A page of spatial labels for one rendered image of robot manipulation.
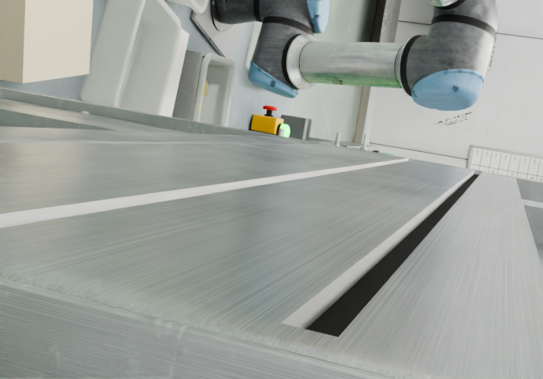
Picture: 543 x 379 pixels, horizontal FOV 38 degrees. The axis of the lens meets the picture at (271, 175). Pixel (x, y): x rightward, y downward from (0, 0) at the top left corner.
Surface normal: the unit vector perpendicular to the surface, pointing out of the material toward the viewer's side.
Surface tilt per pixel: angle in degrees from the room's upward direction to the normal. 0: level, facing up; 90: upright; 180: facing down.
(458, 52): 81
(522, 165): 90
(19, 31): 90
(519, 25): 90
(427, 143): 90
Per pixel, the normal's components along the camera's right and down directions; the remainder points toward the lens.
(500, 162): -0.29, 0.04
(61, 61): 0.94, 0.18
